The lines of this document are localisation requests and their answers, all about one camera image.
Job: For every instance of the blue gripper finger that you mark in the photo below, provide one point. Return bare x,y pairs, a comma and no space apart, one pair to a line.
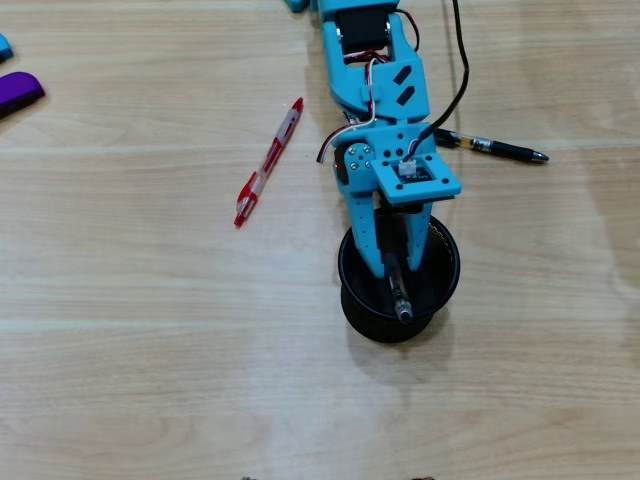
365,225
419,235

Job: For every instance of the clear pen with grey grip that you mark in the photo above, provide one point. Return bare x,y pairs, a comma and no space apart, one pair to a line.
402,307

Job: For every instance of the red retractable pen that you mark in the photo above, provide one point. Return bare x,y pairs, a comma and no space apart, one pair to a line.
270,160

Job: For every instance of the black pen with yellow band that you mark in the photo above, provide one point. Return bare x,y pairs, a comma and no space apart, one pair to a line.
505,148

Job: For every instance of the blue robot base piece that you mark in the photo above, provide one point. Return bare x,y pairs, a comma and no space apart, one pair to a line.
296,4

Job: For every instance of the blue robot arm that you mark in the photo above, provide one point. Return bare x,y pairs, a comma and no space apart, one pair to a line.
350,85

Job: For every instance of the black mesh pen holder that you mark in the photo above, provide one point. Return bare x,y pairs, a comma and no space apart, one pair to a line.
390,330

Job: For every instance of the purple plastic object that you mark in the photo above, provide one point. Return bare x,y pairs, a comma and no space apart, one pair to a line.
20,90

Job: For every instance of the small blue plastic object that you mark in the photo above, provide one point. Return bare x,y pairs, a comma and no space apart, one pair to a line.
4,49

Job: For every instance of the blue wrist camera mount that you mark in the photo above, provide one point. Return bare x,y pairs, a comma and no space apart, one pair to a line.
440,187

